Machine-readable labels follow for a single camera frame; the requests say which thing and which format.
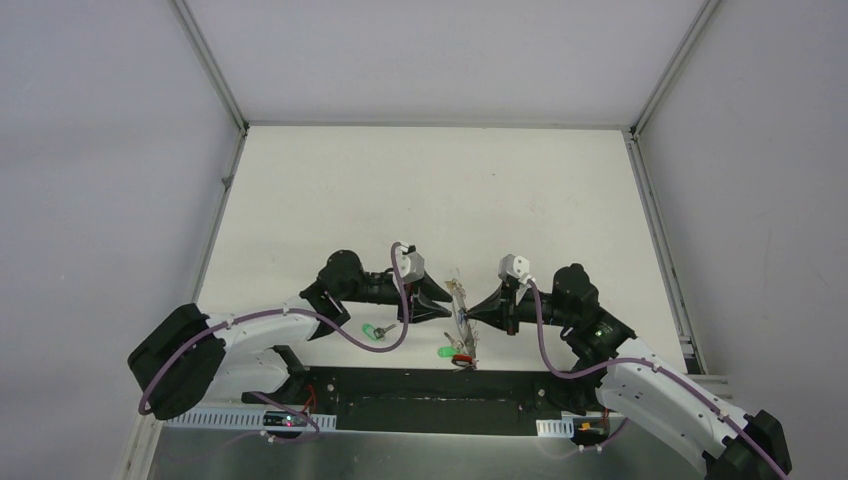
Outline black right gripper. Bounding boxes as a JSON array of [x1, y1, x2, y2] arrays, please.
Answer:
[[466, 279, 575, 337]]

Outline large green tag key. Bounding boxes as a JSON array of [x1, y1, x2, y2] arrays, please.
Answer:
[[437, 332, 464, 358]]

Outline red tag key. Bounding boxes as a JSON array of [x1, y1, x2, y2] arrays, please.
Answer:
[[451, 354, 475, 368]]

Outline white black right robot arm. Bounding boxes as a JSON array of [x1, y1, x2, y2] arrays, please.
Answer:
[[468, 255, 792, 479]]

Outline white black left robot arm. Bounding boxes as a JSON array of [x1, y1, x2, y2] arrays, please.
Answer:
[[127, 242, 452, 420]]

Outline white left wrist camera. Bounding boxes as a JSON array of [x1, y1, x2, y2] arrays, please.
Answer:
[[391, 241, 426, 284]]

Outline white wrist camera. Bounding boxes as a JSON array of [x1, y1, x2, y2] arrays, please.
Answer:
[[391, 241, 426, 284], [498, 254, 531, 283]]

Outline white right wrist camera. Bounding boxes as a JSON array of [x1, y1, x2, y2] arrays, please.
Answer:
[[498, 254, 531, 283]]

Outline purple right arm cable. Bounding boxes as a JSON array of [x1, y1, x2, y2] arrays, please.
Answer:
[[526, 278, 790, 480]]

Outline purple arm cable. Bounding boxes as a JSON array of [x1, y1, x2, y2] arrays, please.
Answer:
[[526, 278, 790, 480], [137, 241, 413, 417]]

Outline black robot base mount plate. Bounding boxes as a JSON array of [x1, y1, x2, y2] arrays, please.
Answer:
[[267, 367, 603, 436]]

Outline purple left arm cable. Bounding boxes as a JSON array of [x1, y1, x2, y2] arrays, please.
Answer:
[[137, 241, 413, 417]]

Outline white slotted cable duct right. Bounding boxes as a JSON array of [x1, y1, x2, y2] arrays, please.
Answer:
[[535, 418, 575, 439]]

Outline white slotted cable duct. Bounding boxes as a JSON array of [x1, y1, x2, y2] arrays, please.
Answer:
[[535, 418, 575, 439], [165, 407, 337, 432]]

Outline aluminium frame rail right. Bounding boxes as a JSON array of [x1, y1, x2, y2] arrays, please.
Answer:
[[622, 0, 724, 377]]

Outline aluminium frame rail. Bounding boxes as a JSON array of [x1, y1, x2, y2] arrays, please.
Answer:
[[169, 1, 249, 301], [622, 0, 724, 377]]

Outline white slotted cable duct left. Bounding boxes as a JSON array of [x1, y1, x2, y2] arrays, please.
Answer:
[[165, 407, 337, 432]]

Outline aluminium frame rail left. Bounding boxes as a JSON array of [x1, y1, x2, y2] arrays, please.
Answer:
[[169, 1, 249, 301]]

